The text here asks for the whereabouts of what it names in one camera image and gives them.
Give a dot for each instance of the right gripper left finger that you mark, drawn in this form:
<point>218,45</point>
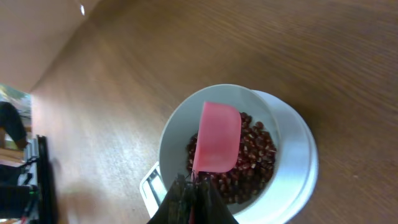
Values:
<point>177,205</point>

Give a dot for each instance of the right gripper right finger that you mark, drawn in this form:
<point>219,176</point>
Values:
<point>209,207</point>

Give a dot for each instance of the pink measuring scoop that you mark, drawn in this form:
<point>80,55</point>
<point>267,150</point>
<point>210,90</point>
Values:
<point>218,131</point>

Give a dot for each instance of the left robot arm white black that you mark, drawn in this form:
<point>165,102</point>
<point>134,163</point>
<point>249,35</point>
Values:
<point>29,193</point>

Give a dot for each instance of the white digital kitchen scale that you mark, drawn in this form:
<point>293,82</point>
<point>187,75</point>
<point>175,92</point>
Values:
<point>293,181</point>

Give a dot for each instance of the white round bowl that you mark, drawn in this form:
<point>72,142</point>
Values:
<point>184,123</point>

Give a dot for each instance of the red beans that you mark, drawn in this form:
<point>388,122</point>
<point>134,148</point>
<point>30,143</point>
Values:
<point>254,166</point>

